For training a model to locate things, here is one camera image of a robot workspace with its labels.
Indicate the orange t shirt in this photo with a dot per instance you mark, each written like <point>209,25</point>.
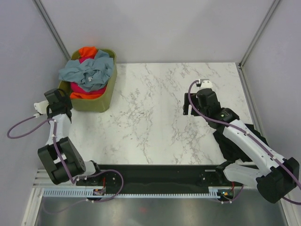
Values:
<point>76,91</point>

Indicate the magenta t shirt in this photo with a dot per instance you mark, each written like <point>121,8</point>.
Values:
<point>91,73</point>

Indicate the right aluminium corner post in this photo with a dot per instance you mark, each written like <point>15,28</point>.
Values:
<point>259,32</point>

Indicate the aluminium corner post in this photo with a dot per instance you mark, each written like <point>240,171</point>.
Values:
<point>51,27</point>
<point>259,32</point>

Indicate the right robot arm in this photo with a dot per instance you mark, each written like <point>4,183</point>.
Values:
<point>253,163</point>

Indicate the aluminium frame rail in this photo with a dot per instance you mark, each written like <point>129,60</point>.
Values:
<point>42,179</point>

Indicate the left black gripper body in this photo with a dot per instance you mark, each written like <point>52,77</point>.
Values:
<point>66,102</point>

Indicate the left aluminium corner post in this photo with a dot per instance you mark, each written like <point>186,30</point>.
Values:
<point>51,27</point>

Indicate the blue slotted cable duct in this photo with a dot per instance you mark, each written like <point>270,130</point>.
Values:
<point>92,193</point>

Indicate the black t shirt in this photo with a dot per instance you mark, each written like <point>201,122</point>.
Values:
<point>230,151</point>

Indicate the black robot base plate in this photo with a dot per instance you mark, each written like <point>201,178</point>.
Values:
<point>158,179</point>

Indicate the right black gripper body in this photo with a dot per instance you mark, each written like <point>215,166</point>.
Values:
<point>195,102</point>

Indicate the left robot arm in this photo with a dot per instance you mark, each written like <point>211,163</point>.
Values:
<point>59,156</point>

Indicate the grey blue t shirt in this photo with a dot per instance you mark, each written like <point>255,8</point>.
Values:
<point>67,73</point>

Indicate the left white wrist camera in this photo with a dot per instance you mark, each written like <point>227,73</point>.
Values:
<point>41,107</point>

